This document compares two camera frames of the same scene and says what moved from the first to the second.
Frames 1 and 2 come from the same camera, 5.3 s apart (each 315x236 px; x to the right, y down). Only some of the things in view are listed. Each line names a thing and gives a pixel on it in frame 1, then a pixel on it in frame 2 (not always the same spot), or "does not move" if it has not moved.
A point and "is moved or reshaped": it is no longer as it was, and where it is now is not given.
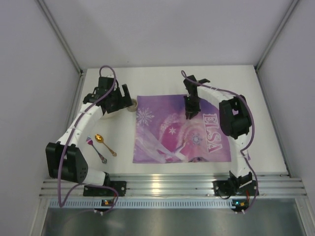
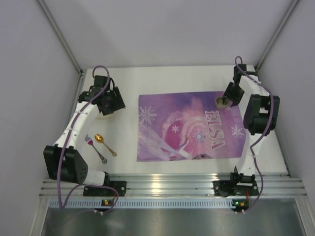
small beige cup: (133, 107) is moved or reshaped
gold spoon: (100, 138) does not move
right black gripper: (192, 108) → (231, 93)
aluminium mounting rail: (175, 186) does not move
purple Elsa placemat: (164, 133) does not move
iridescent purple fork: (89, 140) does not move
